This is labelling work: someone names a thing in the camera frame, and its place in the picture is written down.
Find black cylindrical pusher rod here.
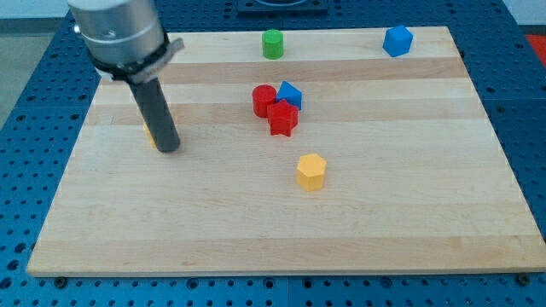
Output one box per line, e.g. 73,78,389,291
129,78,181,153

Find yellow heart block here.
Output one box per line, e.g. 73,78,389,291
143,123,157,148

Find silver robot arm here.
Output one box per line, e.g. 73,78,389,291
67,0,184,153

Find wooden board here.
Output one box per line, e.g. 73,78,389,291
26,26,545,277

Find red cylinder block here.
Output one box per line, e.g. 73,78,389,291
252,84,277,118

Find red star block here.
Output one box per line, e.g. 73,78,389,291
267,99,299,136

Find blue triangle block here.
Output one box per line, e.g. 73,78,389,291
276,81,303,110

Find green cylinder block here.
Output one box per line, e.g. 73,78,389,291
261,29,284,60

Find yellow hexagon block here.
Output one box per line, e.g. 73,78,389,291
296,153,327,191

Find blue hexagon block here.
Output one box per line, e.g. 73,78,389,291
382,25,413,57

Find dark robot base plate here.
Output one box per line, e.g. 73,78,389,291
233,0,328,14

